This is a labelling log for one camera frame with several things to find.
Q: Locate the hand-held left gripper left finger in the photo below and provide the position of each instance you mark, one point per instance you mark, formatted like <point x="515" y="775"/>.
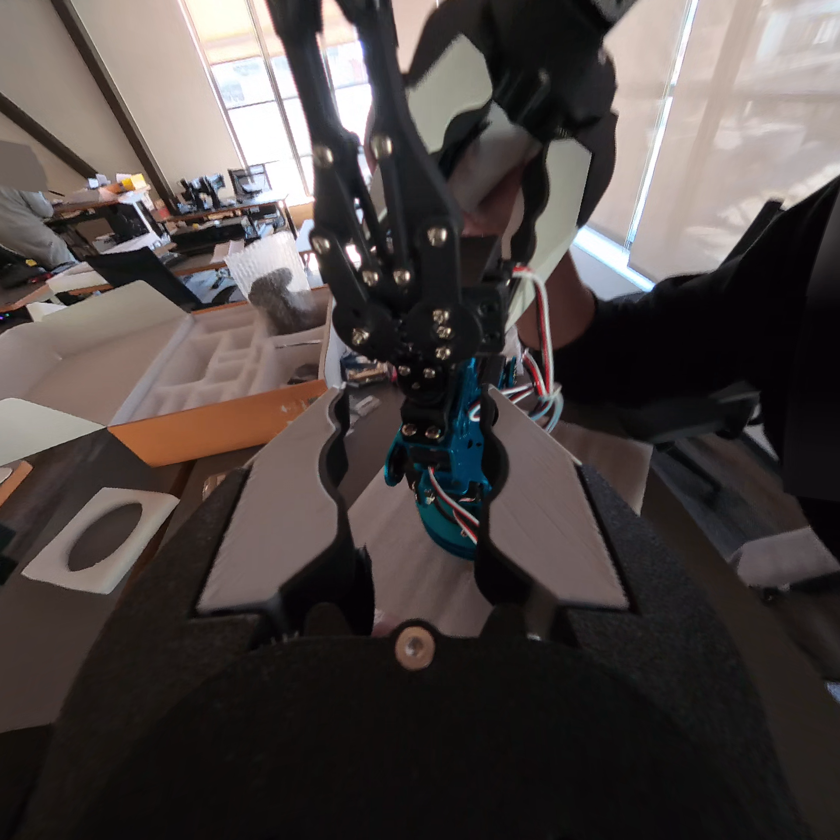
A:
<point x="275" y="512"/>

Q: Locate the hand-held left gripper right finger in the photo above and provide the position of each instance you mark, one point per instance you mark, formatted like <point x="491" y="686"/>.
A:
<point x="551" y="512"/>

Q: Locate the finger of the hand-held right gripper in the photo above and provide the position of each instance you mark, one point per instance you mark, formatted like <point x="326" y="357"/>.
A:
<point x="453" y="85"/>
<point x="558" y="203"/>

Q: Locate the black and blue toy robot arm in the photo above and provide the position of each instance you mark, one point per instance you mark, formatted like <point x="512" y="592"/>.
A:
<point x="394" y="275"/>

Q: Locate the person's right forearm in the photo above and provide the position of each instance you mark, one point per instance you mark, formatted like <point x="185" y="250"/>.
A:
<point x="689" y="328"/>

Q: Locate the grey desk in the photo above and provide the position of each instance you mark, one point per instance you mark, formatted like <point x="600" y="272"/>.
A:
<point x="39" y="623"/>

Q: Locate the background wooden desk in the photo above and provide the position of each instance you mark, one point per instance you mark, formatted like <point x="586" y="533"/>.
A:
<point x="92" y="207"/>

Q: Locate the person's right hand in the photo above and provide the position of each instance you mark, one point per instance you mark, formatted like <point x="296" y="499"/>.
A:
<point x="564" y="308"/>

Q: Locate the white paper sheet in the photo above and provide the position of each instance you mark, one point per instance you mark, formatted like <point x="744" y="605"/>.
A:
<point x="400" y="525"/>

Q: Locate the white foam piece with hole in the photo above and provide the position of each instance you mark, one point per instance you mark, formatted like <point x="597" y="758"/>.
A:
<point x="141" y="531"/>

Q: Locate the window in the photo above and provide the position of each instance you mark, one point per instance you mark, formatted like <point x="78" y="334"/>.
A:
<point x="275" y="85"/>

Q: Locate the dark swivel chair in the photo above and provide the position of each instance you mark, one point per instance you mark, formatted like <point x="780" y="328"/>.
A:
<point x="709" y="413"/>

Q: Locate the cardboard box with foam insert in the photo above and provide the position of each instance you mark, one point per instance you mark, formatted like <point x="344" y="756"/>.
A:
<point x="131" y="354"/>

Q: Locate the bubble wrap bag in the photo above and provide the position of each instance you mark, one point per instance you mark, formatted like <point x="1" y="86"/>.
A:
<point x="269" y="262"/>

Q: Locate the black laptop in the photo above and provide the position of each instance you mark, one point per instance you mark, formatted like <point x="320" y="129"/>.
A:
<point x="144" y="275"/>

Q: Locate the yellow box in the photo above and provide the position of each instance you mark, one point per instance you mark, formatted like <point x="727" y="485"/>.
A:
<point x="131" y="182"/>

